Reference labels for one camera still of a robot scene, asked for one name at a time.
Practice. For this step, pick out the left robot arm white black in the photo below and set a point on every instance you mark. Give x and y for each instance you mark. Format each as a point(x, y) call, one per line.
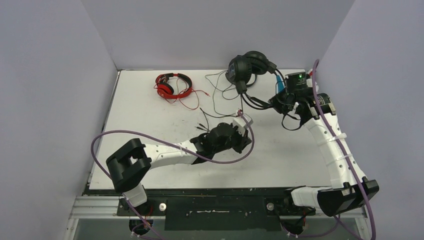
point(129, 164)

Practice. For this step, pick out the small black headphones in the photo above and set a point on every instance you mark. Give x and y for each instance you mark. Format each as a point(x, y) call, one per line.
point(239, 79)

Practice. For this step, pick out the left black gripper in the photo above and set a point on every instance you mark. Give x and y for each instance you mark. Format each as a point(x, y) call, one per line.
point(243, 141)

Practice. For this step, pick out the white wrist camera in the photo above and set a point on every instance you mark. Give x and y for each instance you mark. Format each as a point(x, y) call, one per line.
point(241, 125)
point(309, 74)

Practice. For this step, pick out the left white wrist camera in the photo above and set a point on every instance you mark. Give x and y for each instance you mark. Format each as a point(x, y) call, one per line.
point(241, 125)

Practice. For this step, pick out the large black blue headphones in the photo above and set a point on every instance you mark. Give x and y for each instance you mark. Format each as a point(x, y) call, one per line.
point(248, 66)

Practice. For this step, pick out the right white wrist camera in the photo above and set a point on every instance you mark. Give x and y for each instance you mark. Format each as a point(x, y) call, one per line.
point(309, 74)

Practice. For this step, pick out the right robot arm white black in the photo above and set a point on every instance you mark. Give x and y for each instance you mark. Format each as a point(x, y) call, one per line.
point(348, 183)

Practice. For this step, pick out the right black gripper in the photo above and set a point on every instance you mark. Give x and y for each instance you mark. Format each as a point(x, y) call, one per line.
point(276, 101)

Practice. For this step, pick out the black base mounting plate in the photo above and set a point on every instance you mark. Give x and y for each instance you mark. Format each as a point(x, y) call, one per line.
point(213, 209)

